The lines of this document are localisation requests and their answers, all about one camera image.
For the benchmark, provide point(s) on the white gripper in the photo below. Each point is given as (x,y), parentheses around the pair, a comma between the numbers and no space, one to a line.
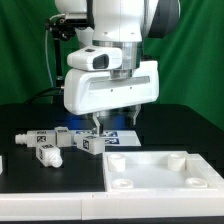
(92,92)

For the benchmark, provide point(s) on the white square table top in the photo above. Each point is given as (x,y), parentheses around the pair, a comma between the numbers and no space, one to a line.
(143,171)

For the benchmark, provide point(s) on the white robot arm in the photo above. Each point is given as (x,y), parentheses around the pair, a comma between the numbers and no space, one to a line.
(110,71)

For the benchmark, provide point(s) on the white tag sheet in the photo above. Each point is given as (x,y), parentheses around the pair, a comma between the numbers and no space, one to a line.
(120,138)

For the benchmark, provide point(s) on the white L-shaped fence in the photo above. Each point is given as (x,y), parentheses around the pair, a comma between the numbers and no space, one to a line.
(153,203)

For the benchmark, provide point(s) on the white block left edge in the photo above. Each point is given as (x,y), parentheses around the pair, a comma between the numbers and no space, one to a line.
(1,164)

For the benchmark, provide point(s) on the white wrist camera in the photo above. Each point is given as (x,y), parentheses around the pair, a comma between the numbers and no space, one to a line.
(95,58)

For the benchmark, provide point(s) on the black camera on stand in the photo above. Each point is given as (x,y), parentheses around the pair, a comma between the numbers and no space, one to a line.
(63,27)

